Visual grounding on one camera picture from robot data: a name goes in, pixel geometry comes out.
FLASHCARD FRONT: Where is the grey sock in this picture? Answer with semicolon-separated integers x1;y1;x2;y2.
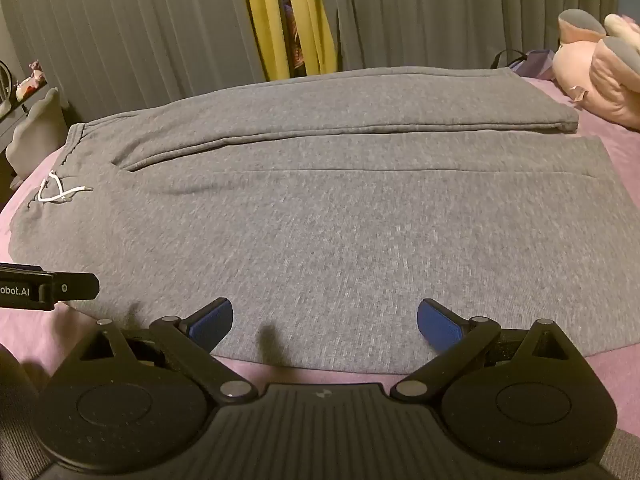
10;64;629;375

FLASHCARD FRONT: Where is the purple bag with black strap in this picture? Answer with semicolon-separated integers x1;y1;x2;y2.
487;48;560;82

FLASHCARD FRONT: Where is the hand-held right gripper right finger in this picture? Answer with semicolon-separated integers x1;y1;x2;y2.
390;298;573;404

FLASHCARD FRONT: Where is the small pink white ornament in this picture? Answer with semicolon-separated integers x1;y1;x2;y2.
14;59;49;102

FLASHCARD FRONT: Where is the grey cloud-shaped cushion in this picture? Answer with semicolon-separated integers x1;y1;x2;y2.
6;87;72;182

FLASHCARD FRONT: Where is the yellow curtain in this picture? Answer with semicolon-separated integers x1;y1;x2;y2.
283;0;338;77
239;0;295;82

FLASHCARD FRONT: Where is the pink plush toy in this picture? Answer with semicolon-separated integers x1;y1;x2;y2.
552;8;640;130

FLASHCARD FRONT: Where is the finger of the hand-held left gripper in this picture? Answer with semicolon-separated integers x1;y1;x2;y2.
52;272;100;302

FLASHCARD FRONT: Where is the grey curtain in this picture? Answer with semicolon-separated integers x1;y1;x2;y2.
0;0;267;128
320;0;640;75

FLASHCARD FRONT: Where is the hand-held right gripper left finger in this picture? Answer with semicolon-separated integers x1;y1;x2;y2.
75;297;256;404

